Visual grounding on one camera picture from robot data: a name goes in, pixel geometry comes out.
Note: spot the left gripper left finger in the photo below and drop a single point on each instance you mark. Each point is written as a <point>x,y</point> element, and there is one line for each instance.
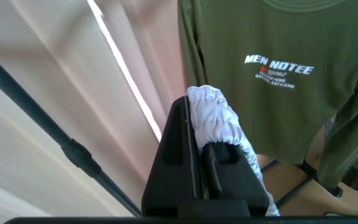
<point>172,174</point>

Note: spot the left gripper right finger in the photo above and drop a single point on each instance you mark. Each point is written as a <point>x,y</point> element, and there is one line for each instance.
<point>235,180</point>

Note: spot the pale grey shorts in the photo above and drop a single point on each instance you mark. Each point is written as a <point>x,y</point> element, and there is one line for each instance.
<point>213,118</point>

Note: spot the green printed shirt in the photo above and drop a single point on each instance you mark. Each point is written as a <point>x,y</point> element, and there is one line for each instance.
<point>275,118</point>

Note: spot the black clothes rack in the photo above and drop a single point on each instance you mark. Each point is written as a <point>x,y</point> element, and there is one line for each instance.
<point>42,118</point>

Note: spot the beige curtain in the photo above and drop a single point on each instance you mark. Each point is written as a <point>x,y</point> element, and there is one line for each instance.
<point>73,77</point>

